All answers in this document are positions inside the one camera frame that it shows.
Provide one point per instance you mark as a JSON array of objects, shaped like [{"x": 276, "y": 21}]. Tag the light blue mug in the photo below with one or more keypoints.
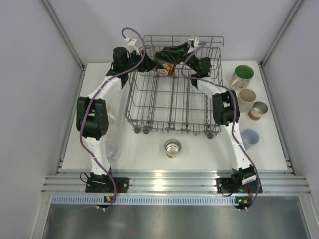
[{"x": 250, "y": 137}]

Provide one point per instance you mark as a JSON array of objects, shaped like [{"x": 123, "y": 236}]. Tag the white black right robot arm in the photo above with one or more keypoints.
[{"x": 92, "y": 120}]

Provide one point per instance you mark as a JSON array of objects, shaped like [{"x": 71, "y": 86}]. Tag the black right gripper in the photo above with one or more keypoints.
[{"x": 133, "y": 59}]

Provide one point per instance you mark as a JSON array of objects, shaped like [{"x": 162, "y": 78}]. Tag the steel cup brown sleeve centre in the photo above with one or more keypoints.
[{"x": 172, "y": 148}]

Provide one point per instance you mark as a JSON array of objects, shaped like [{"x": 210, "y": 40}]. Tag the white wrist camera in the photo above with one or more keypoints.
[
  {"x": 195, "y": 42},
  {"x": 132, "y": 42}
]

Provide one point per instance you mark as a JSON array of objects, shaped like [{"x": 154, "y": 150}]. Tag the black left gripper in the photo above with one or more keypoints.
[{"x": 172, "y": 54}]

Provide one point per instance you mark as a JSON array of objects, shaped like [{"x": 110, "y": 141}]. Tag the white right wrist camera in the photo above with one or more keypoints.
[{"x": 132, "y": 42}]

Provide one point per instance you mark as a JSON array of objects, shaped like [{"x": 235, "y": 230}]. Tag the cream mug with handle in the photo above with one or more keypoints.
[{"x": 110, "y": 115}]

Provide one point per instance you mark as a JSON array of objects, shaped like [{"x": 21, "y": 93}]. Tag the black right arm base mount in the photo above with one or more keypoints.
[{"x": 103, "y": 184}]

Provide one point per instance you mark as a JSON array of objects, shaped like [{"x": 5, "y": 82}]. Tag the black skull mug red inside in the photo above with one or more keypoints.
[{"x": 164, "y": 67}]

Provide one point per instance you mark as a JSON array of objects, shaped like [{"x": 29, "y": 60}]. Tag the aluminium corner frame post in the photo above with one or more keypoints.
[{"x": 61, "y": 30}]

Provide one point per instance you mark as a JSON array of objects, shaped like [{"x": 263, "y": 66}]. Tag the grey wire dish rack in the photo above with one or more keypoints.
[{"x": 171, "y": 103}]

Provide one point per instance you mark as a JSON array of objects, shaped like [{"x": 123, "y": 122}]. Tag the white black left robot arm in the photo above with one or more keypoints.
[{"x": 225, "y": 105}]

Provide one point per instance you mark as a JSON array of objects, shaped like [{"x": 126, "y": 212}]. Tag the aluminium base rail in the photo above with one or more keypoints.
[{"x": 164, "y": 182}]

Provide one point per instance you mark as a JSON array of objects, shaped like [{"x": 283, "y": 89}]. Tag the perforated blue-grey cable tray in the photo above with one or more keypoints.
[{"x": 146, "y": 200}]

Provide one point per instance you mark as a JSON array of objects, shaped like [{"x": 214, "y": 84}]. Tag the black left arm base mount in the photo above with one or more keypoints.
[{"x": 227, "y": 187}]

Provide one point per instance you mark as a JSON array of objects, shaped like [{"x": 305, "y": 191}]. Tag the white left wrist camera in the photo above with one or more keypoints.
[{"x": 195, "y": 42}]

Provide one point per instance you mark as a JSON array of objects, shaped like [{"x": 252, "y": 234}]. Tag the clear glass tumbler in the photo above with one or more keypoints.
[{"x": 112, "y": 151}]

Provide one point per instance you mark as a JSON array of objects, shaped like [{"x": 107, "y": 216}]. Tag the cream mug green inside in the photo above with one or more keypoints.
[{"x": 241, "y": 78}]

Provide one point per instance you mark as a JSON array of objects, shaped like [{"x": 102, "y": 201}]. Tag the beige plain cup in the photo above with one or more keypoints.
[{"x": 246, "y": 97}]

